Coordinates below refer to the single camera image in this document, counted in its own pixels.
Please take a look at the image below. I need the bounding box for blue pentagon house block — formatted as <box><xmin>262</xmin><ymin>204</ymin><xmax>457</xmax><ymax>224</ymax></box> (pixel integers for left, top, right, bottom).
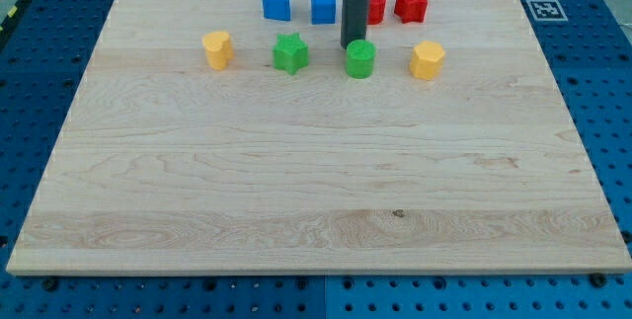
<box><xmin>262</xmin><ymin>0</ymin><xmax>291</xmax><ymax>22</ymax></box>

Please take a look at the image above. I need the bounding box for light wooden board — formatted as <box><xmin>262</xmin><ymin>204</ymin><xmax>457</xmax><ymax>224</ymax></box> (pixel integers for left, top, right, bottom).
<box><xmin>7</xmin><ymin>0</ymin><xmax>631</xmax><ymax>277</ymax></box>

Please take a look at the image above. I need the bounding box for yellow heart block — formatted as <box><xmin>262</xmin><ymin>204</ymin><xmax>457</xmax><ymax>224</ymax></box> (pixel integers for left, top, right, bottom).
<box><xmin>202</xmin><ymin>31</ymin><xmax>234</xmax><ymax>70</ymax></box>

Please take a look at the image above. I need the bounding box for white fiducial marker tag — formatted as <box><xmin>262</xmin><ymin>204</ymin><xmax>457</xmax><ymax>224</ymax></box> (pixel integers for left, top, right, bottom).
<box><xmin>525</xmin><ymin>0</ymin><xmax>568</xmax><ymax>22</ymax></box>

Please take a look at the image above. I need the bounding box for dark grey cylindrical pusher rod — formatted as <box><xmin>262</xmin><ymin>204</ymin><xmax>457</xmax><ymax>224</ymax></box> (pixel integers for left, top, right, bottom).
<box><xmin>340</xmin><ymin>0</ymin><xmax>370</xmax><ymax>49</ymax></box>

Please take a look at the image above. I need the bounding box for red cylinder block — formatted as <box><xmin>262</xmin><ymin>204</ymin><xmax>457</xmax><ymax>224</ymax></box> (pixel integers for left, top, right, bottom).
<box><xmin>367</xmin><ymin>0</ymin><xmax>387</xmax><ymax>25</ymax></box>

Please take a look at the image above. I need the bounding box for red star block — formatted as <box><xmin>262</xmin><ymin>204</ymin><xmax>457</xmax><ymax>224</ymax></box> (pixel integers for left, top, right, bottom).
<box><xmin>394</xmin><ymin>0</ymin><xmax>429</xmax><ymax>24</ymax></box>

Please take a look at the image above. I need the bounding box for green cylinder block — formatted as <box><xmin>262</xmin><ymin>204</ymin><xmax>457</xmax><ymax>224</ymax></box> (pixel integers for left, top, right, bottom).
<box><xmin>346</xmin><ymin>40</ymin><xmax>376</xmax><ymax>79</ymax></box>

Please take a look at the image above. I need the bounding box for blue cube block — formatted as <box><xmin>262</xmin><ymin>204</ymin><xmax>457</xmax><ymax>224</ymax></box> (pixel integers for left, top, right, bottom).
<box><xmin>310</xmin><ymin>0</ymin><xmax>337</xmax><ymax>25</ymax></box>

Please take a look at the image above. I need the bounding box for green star block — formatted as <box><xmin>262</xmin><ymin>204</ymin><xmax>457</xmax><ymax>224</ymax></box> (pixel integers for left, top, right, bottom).
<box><xmin>273</xmin><ymin>33</ymin><xmax>309</xmax><ymax>75</ymax></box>

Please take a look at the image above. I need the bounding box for yellow hexagon block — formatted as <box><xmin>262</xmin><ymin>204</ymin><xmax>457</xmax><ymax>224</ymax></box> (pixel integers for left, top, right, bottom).
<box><xmin>409</xmin><ymin>40</ymin><xmax>445</xmax><ymax>81</ymax></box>

